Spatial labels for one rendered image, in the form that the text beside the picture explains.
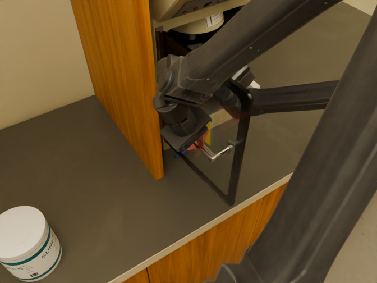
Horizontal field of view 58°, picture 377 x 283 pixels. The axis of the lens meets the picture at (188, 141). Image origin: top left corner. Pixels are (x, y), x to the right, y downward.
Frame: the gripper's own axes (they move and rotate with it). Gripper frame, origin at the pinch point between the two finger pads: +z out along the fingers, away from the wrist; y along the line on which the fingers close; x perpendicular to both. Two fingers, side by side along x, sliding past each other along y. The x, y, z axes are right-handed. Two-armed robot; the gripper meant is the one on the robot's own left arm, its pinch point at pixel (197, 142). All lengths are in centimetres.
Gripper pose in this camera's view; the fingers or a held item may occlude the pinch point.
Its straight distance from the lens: 80.7
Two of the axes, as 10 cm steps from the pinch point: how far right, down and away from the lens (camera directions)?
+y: -7.4, 6.7, -0.6
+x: 5.9, 6.0, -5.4
